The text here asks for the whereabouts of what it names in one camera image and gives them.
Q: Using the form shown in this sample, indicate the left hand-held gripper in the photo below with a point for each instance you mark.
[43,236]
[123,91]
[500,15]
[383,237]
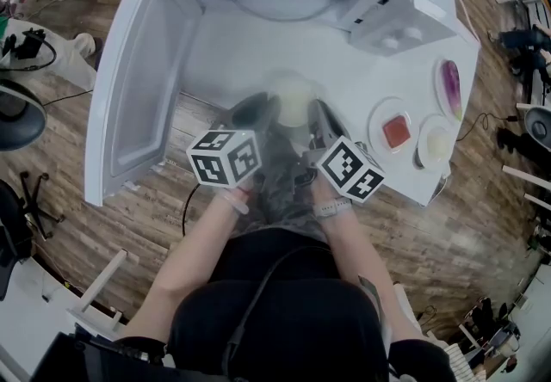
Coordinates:
[224,156]

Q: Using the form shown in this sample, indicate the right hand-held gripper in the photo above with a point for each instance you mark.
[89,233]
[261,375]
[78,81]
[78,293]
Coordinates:
[351,169]

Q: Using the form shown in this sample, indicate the clear plate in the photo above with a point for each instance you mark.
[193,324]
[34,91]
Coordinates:
[379,122]
[437,83]
[426,156]
[270,83]

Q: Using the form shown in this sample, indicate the red square food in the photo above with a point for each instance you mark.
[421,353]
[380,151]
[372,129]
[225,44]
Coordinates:
[396,131]

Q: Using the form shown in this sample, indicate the cream round food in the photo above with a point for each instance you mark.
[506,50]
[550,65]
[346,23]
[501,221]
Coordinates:
[437,141]

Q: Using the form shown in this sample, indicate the white microwave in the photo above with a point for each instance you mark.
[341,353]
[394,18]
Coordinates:
[142,70]

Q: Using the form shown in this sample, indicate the purple eggplant food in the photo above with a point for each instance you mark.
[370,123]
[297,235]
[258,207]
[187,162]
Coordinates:
[451,81]

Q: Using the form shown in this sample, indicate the person's left forearm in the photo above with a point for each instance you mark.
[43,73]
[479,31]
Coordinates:
[193,251]

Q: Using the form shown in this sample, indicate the person's right forearm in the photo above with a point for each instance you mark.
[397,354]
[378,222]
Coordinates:
[366,268]

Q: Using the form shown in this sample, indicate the grey wristwatch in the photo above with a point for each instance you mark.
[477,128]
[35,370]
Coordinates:
[331,208]

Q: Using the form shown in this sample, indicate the person's black shirt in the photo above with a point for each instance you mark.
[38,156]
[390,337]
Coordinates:
[301,320]

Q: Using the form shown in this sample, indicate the grey round chair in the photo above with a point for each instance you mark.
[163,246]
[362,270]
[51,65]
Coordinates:
[540,124]

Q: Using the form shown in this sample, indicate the black office chair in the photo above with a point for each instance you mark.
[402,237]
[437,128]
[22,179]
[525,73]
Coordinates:
[19,122]

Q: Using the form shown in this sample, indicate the black equipment case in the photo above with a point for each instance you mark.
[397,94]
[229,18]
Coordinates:
[86,356]

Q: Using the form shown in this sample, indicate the white table frame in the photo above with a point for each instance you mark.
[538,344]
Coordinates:
[101,285]

